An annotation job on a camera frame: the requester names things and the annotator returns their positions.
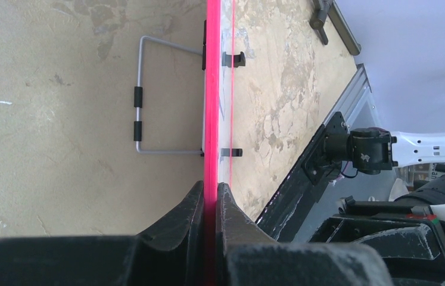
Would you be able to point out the aluminium frame rail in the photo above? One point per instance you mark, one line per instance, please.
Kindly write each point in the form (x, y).
(353, 97)

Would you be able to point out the red framed whiteboard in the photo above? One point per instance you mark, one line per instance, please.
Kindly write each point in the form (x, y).
(218, 127)

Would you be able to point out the metal whiteboard stand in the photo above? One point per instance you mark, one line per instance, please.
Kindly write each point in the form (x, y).
(138, 96)

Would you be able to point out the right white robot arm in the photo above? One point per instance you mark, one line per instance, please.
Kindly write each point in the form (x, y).
(372, 150)

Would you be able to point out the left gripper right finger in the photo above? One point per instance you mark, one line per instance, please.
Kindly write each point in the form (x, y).
(246, 255)

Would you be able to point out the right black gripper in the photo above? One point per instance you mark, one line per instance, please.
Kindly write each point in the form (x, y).
(409, 238)

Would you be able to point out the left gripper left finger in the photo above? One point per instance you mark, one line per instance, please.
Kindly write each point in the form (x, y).
(166, 253)

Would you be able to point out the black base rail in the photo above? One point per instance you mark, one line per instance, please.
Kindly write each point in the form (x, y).
(303, 186)

